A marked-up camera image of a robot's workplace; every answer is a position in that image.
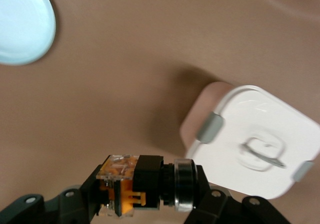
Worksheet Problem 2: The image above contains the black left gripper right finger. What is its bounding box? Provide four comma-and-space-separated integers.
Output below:
183, 165, 292, 224

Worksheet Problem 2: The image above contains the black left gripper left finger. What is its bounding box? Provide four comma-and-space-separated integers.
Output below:
0, 163, 111, 224

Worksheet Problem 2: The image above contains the orange push-button switch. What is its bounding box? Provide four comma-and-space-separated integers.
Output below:
96, 154, 201, 218

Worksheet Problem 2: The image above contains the white lidded storage box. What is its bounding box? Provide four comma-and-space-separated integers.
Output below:
179, 81, 320, 200

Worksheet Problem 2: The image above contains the brown table cover mat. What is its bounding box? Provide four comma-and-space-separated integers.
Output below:
0, 0, 320, 224

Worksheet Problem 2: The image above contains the light blue round plate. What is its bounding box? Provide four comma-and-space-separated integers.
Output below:
0, 0, 57, 66

